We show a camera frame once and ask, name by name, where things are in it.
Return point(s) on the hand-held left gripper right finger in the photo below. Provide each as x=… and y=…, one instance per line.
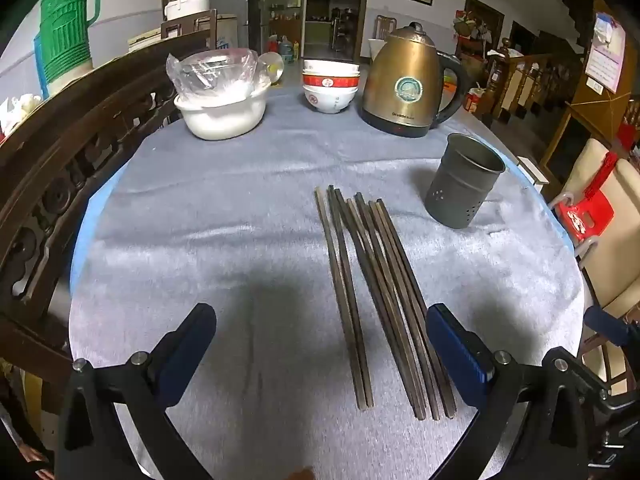
x=452, y=350

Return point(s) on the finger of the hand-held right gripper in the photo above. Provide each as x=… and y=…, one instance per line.
x=606, y=326

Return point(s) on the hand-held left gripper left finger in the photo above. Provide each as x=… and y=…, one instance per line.
x=187, y=345

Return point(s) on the row of dark chopsticks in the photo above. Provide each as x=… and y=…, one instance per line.
x=380, y=290

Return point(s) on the grey metal chopstick holder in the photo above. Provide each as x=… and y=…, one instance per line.
x=462, y=185

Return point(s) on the cream chair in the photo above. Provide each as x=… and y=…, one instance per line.
x=615, y=260

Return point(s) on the red plastic stool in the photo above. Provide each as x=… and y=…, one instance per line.
x=587, y=212

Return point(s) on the grey tablecloth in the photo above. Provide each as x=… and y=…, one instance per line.
x=225, y=220

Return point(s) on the small white stand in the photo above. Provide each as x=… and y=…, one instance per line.
x=532, y=167

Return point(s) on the carved dark wooden chair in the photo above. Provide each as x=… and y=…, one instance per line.
x=60, y=160

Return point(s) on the golden electric kettle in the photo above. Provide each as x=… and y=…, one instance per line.
x=405, y=85

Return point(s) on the plastic wrapped bowl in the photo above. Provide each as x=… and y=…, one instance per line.
x=215, y=75

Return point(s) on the white bowl with red mark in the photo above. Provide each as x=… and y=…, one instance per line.
x=327, y=101

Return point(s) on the white plastic bags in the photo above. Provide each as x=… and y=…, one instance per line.
x=17, y=110

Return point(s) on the red banded white bowl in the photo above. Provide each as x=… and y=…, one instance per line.
x=330, y=81

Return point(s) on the plain white bowl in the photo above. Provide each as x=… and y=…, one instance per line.
x=330, y=66

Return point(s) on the clear water bottle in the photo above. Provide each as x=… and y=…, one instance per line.
x=286, y=50

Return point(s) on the blue container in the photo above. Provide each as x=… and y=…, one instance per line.
x=39, y=65

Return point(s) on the white chest freezer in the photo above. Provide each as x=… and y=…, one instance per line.
x=227, y=30

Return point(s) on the brown wooden chair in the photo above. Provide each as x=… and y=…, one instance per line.
x=385, y=25

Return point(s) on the white lidded pot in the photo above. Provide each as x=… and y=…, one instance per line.
x=186, y=7

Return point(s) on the green thermos jug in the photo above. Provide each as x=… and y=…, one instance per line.
x=65, y=25

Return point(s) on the shelf cabinet with bottles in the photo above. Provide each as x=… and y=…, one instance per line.
x=282, y=5

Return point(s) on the wall calendar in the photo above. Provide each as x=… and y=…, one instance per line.
x=605, y=55

